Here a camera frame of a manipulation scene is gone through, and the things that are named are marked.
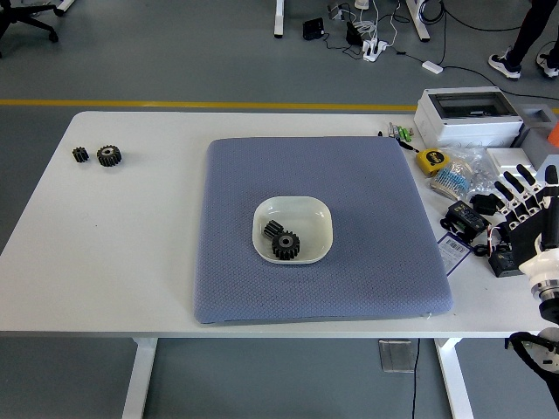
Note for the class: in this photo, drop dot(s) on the robot right hand white shell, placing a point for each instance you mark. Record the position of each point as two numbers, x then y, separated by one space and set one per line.
530 231

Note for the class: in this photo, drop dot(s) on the large black gear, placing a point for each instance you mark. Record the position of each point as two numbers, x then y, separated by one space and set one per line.
109 159
279 251

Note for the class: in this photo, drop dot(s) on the small black gear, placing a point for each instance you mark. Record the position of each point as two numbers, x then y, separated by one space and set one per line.
271 227
80 155

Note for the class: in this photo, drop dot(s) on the small white adapter box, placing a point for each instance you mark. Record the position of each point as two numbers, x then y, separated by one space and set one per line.
432 68

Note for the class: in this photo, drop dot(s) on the black charger box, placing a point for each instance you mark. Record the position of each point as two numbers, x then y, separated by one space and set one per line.
354 34

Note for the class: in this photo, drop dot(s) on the small black module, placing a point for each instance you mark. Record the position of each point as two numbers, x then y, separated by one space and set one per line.
485 204

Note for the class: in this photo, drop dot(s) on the white barcode label card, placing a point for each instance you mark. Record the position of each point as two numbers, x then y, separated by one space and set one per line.
452 255

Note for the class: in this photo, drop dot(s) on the clear plastic bag of screws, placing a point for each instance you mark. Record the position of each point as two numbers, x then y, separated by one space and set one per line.
476 163

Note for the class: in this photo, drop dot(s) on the grey block with hole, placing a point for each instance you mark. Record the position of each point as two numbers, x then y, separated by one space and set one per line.
539 144

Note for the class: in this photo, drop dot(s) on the blue resistor strip bundle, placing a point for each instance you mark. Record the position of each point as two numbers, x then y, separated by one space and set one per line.
450 181

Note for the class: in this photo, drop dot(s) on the orange object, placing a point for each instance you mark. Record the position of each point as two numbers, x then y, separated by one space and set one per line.
554 135

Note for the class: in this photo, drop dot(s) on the yellow tape measure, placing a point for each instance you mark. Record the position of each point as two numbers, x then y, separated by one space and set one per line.
430 160

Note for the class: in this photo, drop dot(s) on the white table leg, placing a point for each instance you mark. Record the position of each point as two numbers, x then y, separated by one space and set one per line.
454 379
140 379

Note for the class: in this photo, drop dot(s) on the grey terminal connector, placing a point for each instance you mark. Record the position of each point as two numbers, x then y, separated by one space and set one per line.
394 130

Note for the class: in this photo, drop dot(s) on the person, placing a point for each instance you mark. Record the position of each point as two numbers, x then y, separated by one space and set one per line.
504 63

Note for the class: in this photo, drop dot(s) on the white square bowl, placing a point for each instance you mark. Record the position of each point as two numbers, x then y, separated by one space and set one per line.
305 214

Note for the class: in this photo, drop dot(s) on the blue-grey quilted mat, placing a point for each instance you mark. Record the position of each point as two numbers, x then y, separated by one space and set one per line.
305 174

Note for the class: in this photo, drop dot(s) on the white desk leg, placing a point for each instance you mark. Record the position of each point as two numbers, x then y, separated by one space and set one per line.
279 17
418 22

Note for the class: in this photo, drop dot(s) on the white power strip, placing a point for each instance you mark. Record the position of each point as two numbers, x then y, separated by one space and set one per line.
374 50

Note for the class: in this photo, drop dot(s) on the grey floor plug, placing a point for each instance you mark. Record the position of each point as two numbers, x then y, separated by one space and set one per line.
335 11

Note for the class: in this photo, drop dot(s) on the black power adapter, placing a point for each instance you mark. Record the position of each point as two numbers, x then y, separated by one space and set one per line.
313 29

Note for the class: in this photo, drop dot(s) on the white desk foot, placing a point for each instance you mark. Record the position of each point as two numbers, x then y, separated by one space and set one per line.
66 4

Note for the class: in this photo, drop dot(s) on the black office chair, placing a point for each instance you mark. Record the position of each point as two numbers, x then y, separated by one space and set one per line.
17 17

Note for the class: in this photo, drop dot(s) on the white flat switch panel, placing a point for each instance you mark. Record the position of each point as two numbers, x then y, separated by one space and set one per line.
506 158

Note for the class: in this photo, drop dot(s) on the white electrical enclosure box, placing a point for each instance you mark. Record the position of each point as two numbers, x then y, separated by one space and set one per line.
467 126

